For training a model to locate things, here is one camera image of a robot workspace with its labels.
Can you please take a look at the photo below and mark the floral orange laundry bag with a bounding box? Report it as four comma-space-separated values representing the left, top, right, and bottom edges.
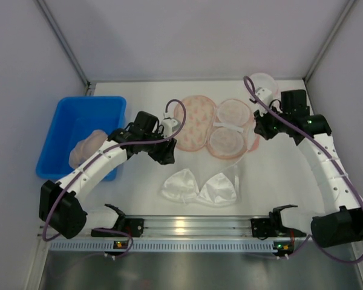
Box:
176, 95, 260, 160

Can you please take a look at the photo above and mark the white satin bra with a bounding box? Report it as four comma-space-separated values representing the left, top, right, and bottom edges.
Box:
159, 164, 240, 208

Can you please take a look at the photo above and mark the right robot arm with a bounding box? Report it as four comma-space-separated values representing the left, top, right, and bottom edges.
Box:
253, 88, 363, 248

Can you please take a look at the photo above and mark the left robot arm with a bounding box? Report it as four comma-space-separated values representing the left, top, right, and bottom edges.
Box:
39, 111, 185, 239

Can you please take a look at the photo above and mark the pink trimmed mesh laundry bag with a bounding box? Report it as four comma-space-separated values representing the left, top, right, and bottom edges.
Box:
250, 72, 280, 97

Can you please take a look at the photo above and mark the pink bra in bin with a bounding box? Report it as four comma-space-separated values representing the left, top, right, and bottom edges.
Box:
68, 129, 108, 169

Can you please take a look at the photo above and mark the blue plastic bin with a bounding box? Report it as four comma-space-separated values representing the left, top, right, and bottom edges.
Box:
36, 96, 126, 180

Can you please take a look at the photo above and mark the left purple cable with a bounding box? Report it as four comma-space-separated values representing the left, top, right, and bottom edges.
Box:
42, 99, 187, 259

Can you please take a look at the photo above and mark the purple cable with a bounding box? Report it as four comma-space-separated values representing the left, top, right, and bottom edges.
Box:
42, 99, 187, 259
243, 75, 363, 264

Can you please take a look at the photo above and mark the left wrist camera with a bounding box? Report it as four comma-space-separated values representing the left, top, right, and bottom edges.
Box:
160, 118, 181, 138

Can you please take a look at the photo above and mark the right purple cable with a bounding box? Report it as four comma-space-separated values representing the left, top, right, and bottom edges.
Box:
243, 75, 363, 264

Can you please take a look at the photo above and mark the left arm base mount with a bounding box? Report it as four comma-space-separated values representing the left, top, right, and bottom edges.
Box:
91, 217, 145, 237

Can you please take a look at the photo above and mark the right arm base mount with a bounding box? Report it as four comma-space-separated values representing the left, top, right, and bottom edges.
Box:
250, 217, 307, 240

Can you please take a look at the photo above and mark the aluminium mounting rail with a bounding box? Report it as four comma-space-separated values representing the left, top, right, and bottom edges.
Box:
47, 216, 307, 257

